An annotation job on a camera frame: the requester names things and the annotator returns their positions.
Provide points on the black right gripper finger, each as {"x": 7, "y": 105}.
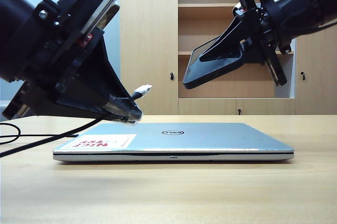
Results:
{"x": 229, "y": 42}
{"x": 254, "y": 53}

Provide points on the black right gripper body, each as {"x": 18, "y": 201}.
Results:
{"x": 267, "y": 24}

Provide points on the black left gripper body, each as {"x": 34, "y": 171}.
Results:
{"x": 60, "y": 37}

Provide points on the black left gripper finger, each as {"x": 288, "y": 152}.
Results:
{"x": 79, "y": 108}
{"x": 97, "y": 76}

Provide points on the black smartphone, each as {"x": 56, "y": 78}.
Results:
{"x": 210, "y": 72}

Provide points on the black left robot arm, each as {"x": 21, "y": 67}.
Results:
{"x": 13, "y": 37}

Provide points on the white red laptop sticker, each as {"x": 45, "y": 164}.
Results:
{"x": 118, "y": 141}

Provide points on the black cabinet key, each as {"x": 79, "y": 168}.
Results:
{"x": 172, "y": 76}
{"x": 239, "y": 111}
{"x": 303, "y": 76}

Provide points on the light wooden cabinet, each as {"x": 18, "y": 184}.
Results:
{"x": 147, "y": 50}

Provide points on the grey desk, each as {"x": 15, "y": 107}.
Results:
{"x": 5, "y": 103}

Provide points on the silver Dell laptop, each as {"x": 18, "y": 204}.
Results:
{"x": 197, "y": 140}

